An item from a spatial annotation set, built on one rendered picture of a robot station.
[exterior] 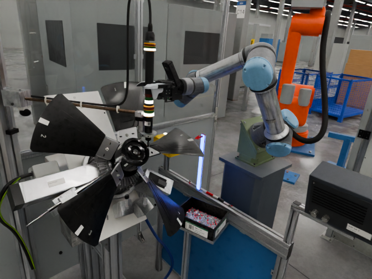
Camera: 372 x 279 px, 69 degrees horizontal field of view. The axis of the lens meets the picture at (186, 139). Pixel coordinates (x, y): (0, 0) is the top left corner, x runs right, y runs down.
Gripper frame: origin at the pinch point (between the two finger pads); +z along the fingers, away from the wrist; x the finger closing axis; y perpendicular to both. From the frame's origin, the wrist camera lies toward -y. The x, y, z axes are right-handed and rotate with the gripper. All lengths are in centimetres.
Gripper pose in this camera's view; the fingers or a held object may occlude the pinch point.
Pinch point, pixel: (143, 84)
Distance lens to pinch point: 108.7
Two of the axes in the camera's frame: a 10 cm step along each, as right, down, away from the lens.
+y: -0.8, 9.3, 3.6
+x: -6.8, -3.1, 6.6
